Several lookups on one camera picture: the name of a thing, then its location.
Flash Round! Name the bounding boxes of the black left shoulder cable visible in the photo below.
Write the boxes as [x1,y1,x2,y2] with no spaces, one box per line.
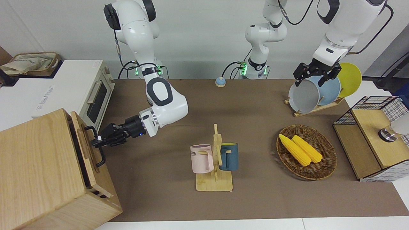
[277,0,315,25]

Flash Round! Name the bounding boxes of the black left base cables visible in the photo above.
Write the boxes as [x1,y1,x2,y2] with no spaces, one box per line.
[222,60,248,80]

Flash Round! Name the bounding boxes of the brown cardboard box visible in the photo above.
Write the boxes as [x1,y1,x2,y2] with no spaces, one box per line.
[0,46,12,66]

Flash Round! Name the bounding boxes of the black stand pole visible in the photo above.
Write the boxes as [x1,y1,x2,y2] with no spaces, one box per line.
[374,53,409,90]

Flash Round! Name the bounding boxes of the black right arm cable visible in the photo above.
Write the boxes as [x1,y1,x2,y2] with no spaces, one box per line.
[113,28,124,68]

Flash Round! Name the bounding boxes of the white toaster oven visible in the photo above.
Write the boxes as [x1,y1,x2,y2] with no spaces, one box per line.
[31,60,115,132]

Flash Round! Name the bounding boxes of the yellow plate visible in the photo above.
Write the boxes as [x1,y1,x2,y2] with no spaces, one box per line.
[337,63,362,98]

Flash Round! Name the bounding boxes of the grey plate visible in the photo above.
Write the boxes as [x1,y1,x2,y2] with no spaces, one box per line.
[288,79,320,114]

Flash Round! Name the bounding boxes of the wooden mug tree stand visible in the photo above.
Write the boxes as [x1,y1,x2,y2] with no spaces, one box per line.
[196,124,234,192]

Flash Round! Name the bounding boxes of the wooden drawer with black handle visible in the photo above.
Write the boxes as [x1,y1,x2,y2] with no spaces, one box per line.
[70,110,107,189]

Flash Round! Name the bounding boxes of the black wire rack wooden shelf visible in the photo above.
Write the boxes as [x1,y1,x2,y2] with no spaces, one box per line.
[333,96,409,182]

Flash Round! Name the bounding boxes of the wooden plate rack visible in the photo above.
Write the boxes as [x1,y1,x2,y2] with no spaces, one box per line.
[284,96,345,118]

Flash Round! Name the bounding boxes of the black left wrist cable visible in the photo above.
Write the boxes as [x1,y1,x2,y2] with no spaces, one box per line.
[348,4,394,55]

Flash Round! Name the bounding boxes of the yellow corn cob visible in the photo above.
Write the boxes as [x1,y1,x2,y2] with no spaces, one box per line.
[291,135,323,164]
[279,134,312,167]

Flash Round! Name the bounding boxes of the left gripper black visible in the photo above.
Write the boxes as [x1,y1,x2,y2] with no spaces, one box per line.
[294,61,342,87]

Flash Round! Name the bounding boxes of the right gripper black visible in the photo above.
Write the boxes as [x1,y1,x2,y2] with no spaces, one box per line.
[93,114,148,148]

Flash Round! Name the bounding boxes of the pink mug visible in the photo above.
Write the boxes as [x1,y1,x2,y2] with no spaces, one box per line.
[190,144,214,174]

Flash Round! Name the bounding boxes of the brown table mat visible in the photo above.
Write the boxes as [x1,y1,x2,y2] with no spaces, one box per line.
[96,79,409,222]

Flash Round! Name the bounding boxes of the beige cloth bag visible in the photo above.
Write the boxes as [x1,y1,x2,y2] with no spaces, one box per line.
[0,54,53,75]

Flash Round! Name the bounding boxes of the brown wicker tray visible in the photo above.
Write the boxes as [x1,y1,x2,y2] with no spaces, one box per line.
[9,52,62,77]

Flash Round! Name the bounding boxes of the black base cables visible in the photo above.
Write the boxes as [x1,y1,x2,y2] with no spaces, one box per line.
[222,60,248,80]
[118,61,141,79]

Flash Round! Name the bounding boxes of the light blue plate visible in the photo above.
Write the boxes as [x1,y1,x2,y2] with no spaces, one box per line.
[308,75,341,106]

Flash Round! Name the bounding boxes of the black right base cables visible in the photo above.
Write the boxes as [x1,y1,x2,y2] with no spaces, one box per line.
[118,61,141,79]

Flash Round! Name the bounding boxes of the light wooden drawer cabinet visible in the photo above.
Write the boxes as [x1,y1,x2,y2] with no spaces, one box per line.
[0,108,123,230]

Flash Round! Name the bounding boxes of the dark blue mug yellow inside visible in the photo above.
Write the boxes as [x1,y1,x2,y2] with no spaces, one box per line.
[218,143,239,171]

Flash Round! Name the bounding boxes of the brown wicker basket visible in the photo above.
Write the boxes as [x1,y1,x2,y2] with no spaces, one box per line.
[276,125,337,181]

